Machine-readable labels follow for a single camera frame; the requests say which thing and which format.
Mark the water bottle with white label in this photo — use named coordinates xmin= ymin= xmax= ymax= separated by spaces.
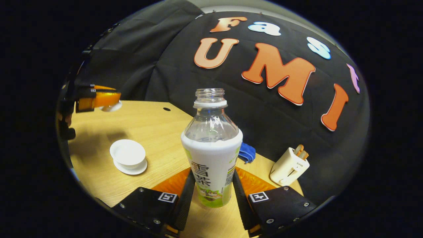
xmin=181 ymin=88 xmax=243 ymax=208

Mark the blue towel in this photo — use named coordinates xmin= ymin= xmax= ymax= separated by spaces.
xmin=238 ymin=142 xmax=256 ymax=164

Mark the white teacup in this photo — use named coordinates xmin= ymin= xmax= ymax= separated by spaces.
xmin=110 ymin=139 xmax=146 ymax=170

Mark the white saucer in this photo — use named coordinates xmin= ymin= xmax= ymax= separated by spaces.
xmin=113 ymin=158 xmax=148 ymax=175

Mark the black backdrop cloth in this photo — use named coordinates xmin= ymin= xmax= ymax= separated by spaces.
xmin=61 ymin=0 xmax=370 ymax=205

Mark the white toaster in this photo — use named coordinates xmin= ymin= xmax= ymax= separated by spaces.
xmin=270 ymin=147 xmax=310 ymax=186

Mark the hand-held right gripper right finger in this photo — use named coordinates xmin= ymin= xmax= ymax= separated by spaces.
xmin=232 ymin=166 xmax=317 ymax=237

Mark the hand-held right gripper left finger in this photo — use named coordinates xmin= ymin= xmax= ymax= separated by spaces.
xmin=112 ymin=167 xmax=196 ymax=237

